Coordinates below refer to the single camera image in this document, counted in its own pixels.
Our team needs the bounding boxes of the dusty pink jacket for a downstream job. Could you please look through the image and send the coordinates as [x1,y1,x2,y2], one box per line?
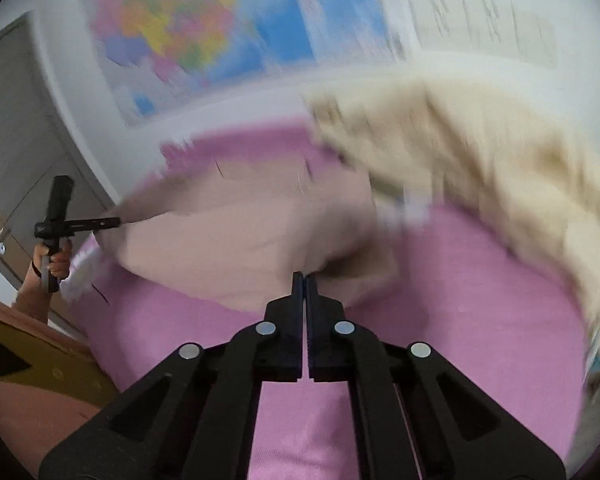
[96,157,398,312]

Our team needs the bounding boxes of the person's left forearm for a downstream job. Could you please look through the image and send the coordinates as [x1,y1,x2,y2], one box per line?
[12,269,53,324]

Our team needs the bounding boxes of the person's left hand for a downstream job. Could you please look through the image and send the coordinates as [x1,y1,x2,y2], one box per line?
[31,238,72,281]

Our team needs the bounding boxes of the grey wooden door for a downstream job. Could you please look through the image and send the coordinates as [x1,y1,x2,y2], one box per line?
[0,12,117,331]

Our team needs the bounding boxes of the pink floral bed sheet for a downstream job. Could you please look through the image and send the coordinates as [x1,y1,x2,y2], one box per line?
[59,119,596,480]

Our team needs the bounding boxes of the cream yellow jacket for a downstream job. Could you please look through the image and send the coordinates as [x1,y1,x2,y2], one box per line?
[308,81,600,330]

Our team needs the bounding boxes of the colourful wall map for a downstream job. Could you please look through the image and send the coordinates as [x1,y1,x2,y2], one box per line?
[83,0,398,127]

